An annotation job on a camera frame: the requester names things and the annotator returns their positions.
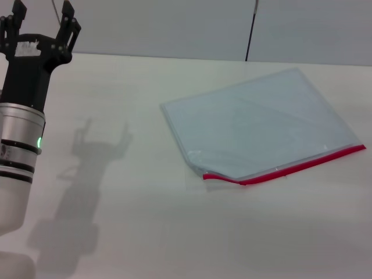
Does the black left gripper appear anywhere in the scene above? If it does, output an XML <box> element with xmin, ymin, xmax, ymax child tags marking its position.
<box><xmin>0</xmin><ymin>0</ymin><xmax>82</xmax><ymax>113</ymax></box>

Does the clear red-zip document bag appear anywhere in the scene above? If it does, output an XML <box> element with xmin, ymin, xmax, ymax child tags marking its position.
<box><xmin>159</xmin><ymin>67</ymin><xmax>367</xmax><ymax>187</ymax></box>

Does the thin black wall cable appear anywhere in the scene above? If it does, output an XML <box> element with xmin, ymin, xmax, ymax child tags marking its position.
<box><xmin>245</xmin><ymin>0</ymin><xmax>260</xmax><ymax>62</ymax></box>

